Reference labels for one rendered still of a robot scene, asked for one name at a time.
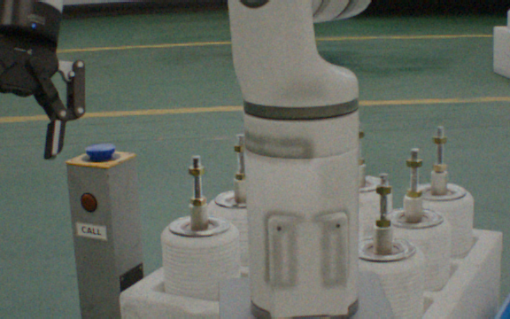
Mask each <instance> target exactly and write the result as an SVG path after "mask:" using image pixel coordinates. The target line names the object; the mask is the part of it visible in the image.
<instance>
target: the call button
mask: <svg viewBox="0 0 510 319"><path fill-rule="evenodd" d="M86 153H87V154H88V155H89V157H90V159H91V160H108V159H109V158H111V157H112V154H113V153H115V146H114V145H112V144H92V145H90V146H88V147H87V148H86Z"/></svg>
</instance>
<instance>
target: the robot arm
mask: <svg viewBox="0 0 510 319"><path fill-rule="evenodd" d="M370 1H371V0H228V13H229V22H230V33H231V42H232V54H233V63H234V68H235V72H236V78H237V80H238V83H239V85H240V89H241V91H242V92H243V109H244V111H243V116H244V141H245V173H246V199H247V225H248V250H249V270H250V293H251V311H252V313H253V314H254V315H255V316H256V317H258V318H259V319H349V318H351V317H352V316H353V315H355V313H356V311H357V310H358V306H359V109H358V107H359V88H358V81H357V78H356V76H355V74H354V73H353V72H351V71H350V70H347V69H344V68H342V67H341V66H336V65H333V64H330V63H328V62H326V61H325V60H324V59H322V58H321V56H320V55H319V54H318V51H317V47H316V42H315V34H314V30H313V23H320V22H325V21H331V20H336V19H346V18H350V17H352V16H354V15H357V14H359V13H360V12H362V11H363V10H365V9H366V8H367V6H368V5H369V3H370ZM63 4H64V0H0V93H3V94H7V93H12V94H14V95H16V96H17V97H23V98H26V97H31V96H33V97H34V98H35V100H36V102H37V103H38V105H39V106H41V107H42V108H43V110H44V111H45V112H46V113H47V115H48V117H49V118H50V120H51V122H50V123H48V129H47V137H46V145H45V153H44V159H45V160H54V159H55V158H56V155H57V154H58V153H60V152H61V151H62V149H63V142H64V134H65V130H66V124H67V122H68V121H76V120H78V119H80V118H81V117H82V116H84V115H85V112H86V100H85V64H84V62H83V61H82V60H80V59H77V60H75V61H74V62H66V61H58V54H57V48H58V36H59V28H60V20H61V18H62V11H63ZM57 71H58V72H59V73H60V74H61V78H62V81H63V82H64V83H66V107H65V105H64V104H63V102H62V100H61V99H60V97H59V93H58V90H57V89H56V87H55V86H54V84H53V82H52V81H51V78H52V77H53V76H54V75H55V74H56V72H57ZM48 87H49V88H48ZM39 93H40V94H39Z"/></svg>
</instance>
